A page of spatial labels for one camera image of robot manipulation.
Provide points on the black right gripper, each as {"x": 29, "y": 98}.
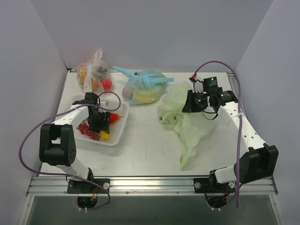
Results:
{"x": 191, "y": 101}

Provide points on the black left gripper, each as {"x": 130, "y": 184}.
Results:
{"x": 101, "y": 124}

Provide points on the yellow fake lemon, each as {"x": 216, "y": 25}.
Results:
{"x": 104, "y": 135}

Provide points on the red fake grape bunch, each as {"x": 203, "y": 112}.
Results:
{"x": 84, "y": 129}

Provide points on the light green avocado plastic bag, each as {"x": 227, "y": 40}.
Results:
{"x": 189, "y": 127}

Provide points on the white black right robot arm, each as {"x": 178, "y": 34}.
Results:
{"x": 259, "y": 159}

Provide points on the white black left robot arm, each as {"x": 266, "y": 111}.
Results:
{"x": 57, "y": 140}

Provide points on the clear tied bag of fruits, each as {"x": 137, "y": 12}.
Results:
{"x": 94, "y": 75}

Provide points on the blue tied plastic bag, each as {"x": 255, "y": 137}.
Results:
{"x": 144, "y": 87}

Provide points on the white perforated plastic basket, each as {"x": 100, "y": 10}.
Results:
{"x": 116, "y": 128}

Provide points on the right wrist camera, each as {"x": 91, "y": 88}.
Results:
{"x": 209, "y": 85}

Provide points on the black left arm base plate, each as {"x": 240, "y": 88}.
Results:
{"x": 81, "y": 187}

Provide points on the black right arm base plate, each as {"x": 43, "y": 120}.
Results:
{"x": 203, "y": 185}

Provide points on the aluminium front rail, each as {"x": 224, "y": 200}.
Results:
{"x": 119, "y": 186}

